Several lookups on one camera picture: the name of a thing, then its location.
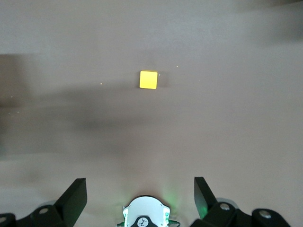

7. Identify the yellow wooden block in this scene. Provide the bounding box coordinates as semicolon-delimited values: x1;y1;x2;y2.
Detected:
138;70;159;90

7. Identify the brown table cover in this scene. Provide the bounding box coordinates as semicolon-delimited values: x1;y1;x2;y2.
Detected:
0;0;303;227

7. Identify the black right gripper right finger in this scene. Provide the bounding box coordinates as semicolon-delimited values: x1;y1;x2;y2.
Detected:
190;176;291;227

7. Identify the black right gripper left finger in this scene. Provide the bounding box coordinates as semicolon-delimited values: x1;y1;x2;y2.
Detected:
0;177;88;227

